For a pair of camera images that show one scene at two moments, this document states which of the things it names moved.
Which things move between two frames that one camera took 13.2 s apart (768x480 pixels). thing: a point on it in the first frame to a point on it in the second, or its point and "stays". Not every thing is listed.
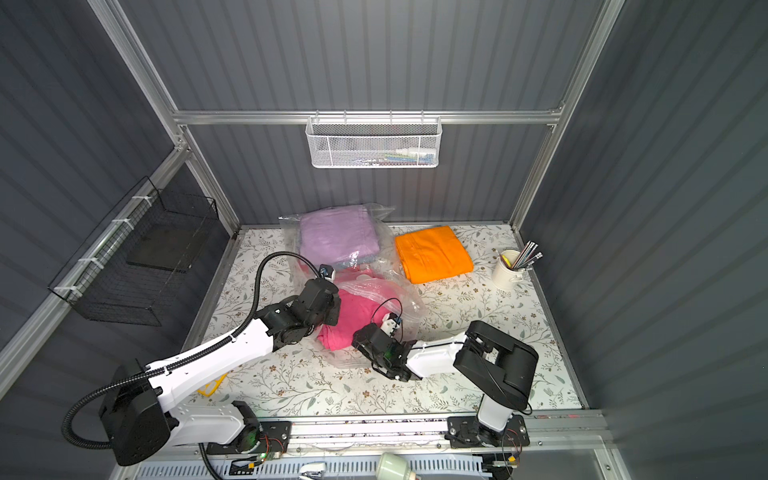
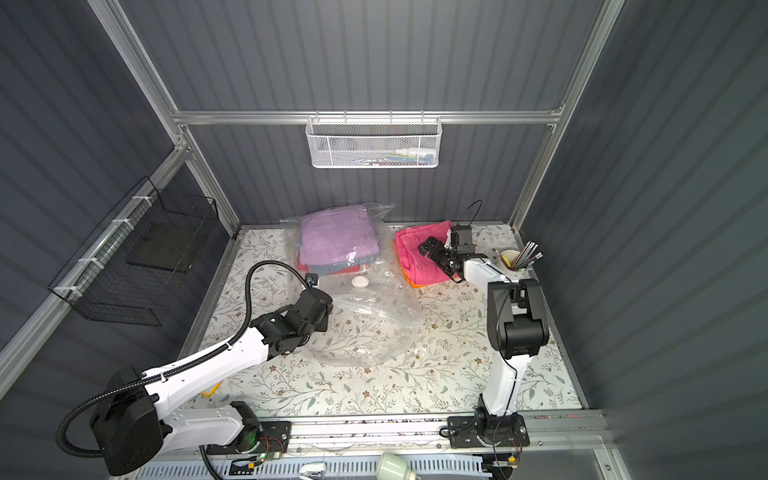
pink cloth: x=363 y=296 to x=421 y=268
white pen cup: x=504 y=276 stays
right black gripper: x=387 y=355 to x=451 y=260
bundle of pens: x=526 y=258 stays
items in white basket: x=402 y=157 stays
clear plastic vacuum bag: x=355 y=248 stays
